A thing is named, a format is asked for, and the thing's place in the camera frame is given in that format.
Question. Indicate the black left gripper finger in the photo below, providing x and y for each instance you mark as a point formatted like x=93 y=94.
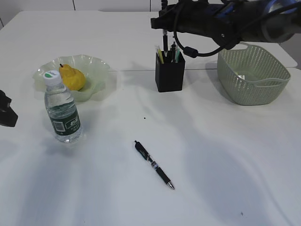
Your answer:
x=8 y=117

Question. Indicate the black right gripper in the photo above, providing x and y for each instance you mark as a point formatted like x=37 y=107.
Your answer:
x=199 y=18

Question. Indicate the teal utility knife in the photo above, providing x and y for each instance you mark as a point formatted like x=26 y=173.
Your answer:
x=177 y=54

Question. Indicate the black pen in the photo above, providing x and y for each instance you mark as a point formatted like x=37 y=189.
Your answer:
x=173 y=51
x=140 y=148
x=165 y=42

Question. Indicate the clear water bottle green label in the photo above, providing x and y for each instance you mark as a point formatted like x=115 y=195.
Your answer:
x=61 y=108

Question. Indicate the yellow pear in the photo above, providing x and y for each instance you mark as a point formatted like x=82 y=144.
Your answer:
x=72 y=78

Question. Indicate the clear plastic ruler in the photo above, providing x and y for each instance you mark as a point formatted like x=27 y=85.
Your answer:
x=170 y=40

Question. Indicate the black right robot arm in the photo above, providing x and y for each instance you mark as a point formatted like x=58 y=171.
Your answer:
x=259 y=21

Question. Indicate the green woven plastic basket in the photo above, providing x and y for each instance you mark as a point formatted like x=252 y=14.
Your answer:
x=265 y=76

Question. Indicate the black square pen holder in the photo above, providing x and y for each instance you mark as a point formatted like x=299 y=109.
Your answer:
x=169 y=76

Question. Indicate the green wavy glass plate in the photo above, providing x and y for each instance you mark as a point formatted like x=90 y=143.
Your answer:
x=95 y=70

